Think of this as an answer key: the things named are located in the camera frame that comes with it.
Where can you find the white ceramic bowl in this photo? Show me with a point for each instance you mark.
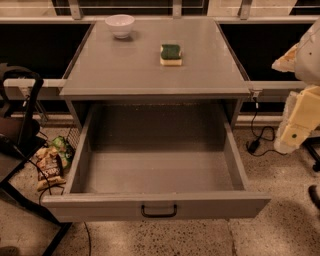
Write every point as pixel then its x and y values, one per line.
pixel 120 25

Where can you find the black power adapter with cable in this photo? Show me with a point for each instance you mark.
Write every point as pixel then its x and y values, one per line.
pixel 252 147

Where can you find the green and yellow sponge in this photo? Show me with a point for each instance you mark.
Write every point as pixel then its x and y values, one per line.
pixel 171 55

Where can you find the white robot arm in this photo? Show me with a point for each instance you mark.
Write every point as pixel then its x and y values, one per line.
pixel 307 60

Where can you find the black chair frame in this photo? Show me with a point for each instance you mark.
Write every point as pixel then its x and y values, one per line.
pixel 19 141

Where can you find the brown chip bag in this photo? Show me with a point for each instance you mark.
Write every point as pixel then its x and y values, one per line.
pixel 50 168

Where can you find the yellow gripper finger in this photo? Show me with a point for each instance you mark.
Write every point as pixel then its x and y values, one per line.
pixel 286 63
pixel 304 118

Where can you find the grey cabinet with flat top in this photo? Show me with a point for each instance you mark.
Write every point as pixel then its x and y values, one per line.
pixel 112 69

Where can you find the black drawer handle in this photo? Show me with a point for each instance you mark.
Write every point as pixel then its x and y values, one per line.
pixel 159 212

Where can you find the open grey top drawer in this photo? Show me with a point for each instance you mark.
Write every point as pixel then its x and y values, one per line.
pixel 158 156

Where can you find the green snack bag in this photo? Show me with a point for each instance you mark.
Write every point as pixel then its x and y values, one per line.
pixel 65 151

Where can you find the black wheeled stand base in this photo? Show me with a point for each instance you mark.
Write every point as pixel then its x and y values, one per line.
pixel 310 145

